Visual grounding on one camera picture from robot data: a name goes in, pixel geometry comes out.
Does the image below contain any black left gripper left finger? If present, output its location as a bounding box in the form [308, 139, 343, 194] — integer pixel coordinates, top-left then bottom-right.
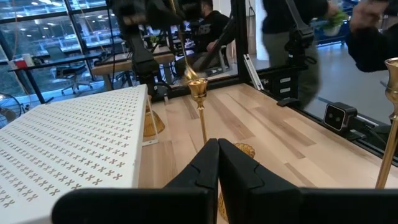
[164, 138, 220, 190]

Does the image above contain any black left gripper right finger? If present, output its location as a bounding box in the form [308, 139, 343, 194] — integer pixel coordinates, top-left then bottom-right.
[218, 138, 300, 191]

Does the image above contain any short amber dome candle holder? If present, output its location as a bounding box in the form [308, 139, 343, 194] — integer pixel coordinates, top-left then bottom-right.
[142, 104, 166, 138]
[217, 142, 256, 223]

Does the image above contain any medium gold candlestick holder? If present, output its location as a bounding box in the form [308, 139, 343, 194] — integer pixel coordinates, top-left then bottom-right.
[374, 57, 398, 190]
[187, 77, 208, 146]

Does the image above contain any person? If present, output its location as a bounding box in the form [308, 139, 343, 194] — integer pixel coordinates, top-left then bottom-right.
[175, 0, 233, 74]
[260, 0, 332, 110]
[345, 0, 398, 73]

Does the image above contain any wooden office desk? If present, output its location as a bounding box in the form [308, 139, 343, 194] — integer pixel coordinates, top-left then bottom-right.
[91, 46, 177, 91]

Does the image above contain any black box with white labels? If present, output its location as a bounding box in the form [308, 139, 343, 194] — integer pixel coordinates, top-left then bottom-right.
[267, 67, 301, 100]

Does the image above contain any silver aluminium bar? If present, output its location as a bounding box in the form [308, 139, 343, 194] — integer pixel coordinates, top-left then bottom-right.
[243, 54, 264, 91]

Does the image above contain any black office chair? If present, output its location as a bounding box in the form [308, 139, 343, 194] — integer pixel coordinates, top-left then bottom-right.
[45, 45, 94, 96]

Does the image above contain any black office desk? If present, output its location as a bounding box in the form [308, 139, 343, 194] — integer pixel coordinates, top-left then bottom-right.
[7, 51, 105, 105]

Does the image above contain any white perforated metal shelf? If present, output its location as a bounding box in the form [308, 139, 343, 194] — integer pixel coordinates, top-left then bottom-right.
[0, 83, 160, 224]

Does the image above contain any white cup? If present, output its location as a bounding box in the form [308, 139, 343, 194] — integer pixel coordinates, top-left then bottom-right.
[21, 52, 35, 68]

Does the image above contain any green potted plant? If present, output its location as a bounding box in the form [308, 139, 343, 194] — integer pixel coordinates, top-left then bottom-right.
[320, 11, 349, 37]

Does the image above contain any round floor fan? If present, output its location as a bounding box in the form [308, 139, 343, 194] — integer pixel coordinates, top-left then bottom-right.
[0, 92, 23, 129]

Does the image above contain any person's hand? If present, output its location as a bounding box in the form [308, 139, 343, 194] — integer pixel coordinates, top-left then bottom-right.
[349, 0, 389, 34]

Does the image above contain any black metal table frame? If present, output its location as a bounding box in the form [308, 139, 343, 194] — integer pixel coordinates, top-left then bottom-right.
[152, 0, 398, 167]

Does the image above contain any black table-level camera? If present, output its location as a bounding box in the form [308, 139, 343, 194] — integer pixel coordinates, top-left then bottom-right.
[322, 101, 358, 131]

